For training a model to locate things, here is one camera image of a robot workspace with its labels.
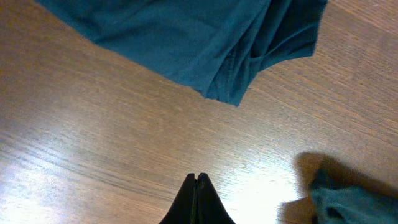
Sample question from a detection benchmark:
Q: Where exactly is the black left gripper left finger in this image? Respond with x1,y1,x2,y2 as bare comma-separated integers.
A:
160,174,197,224

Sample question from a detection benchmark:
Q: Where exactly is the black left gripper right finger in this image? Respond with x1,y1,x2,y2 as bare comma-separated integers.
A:
195,173,235,224

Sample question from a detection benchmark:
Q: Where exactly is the dark green t-shirt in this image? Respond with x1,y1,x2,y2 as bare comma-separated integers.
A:
310,169,397,224

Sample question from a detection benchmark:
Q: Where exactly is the folded navy blue garment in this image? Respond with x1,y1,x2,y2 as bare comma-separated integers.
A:
39,0,327,105

